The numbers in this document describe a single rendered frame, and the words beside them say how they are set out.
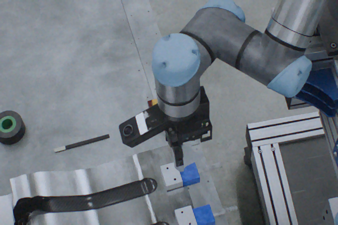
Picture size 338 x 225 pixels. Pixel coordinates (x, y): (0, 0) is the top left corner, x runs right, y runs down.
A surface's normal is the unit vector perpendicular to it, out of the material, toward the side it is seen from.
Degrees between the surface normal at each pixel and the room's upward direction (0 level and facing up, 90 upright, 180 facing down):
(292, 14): 48
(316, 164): 0
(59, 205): 27
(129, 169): 2
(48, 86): 0
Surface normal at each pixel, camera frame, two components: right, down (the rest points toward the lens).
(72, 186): 0.38, -0.57
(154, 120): -0.51, -0.32
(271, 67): -0.40, 0.18
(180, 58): -0.06, -0.50
